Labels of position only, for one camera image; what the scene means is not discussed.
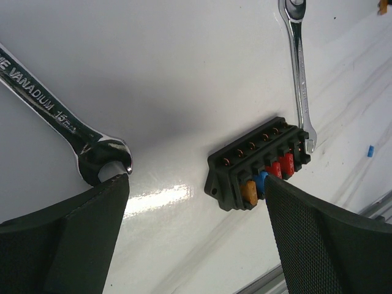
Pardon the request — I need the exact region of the red blade fuse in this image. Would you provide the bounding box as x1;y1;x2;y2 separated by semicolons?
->
278;153;295;178

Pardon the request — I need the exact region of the large chrome open-end wrench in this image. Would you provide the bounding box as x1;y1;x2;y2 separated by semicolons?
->
1;46;134;186

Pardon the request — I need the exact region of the black fuse box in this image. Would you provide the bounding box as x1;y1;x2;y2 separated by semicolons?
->
204;117;311;211

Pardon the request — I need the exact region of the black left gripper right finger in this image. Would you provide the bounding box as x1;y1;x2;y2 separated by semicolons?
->
263;175;392;294

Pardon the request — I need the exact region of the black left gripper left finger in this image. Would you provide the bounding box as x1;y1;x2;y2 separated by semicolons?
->
1;174;129;293

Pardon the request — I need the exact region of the blue blade fuse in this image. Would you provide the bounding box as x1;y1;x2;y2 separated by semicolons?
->
367;145;375;158

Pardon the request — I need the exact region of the small chrome combination wrench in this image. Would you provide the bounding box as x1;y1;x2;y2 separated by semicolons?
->
278;0;317;153

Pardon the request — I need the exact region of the orange blade fuse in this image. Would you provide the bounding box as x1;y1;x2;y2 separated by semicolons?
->
377;0;389;15

